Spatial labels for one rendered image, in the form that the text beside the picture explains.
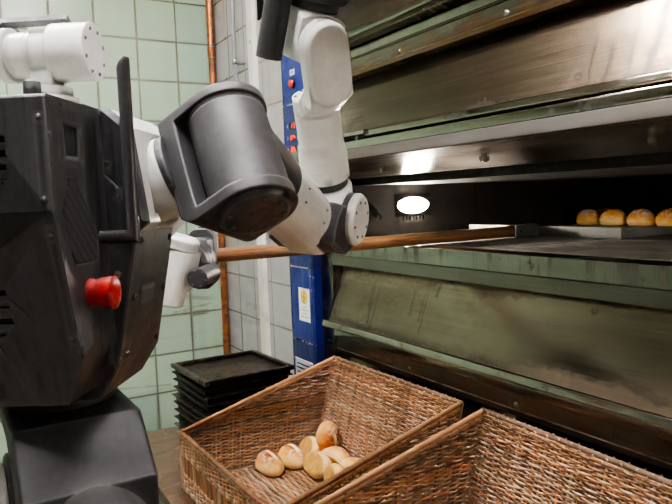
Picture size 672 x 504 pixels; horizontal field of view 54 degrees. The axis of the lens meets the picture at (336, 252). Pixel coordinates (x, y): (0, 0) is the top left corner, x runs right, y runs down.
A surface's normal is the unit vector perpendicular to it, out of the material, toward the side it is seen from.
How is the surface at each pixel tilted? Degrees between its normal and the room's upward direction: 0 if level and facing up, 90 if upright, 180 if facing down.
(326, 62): 113
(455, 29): 90
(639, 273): 90
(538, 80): 70
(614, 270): 90
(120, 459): 45
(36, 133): 90
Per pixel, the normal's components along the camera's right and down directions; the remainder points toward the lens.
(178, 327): 0.50, 0.05
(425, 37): -0.86, 0.07
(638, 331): -0.83, -0.27
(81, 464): 0.34, -0.67
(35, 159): -0.08, 0.08
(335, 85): 0.51, 0.44
